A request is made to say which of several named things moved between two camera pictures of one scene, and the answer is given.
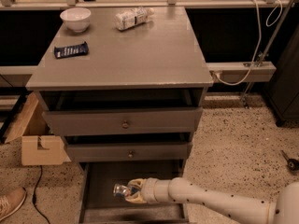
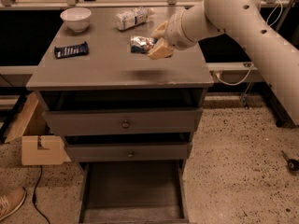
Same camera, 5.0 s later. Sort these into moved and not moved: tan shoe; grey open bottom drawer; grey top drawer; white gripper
Moved: white gripper
Not moved: grey top drawer; tan shoe; grey open bottom drawer
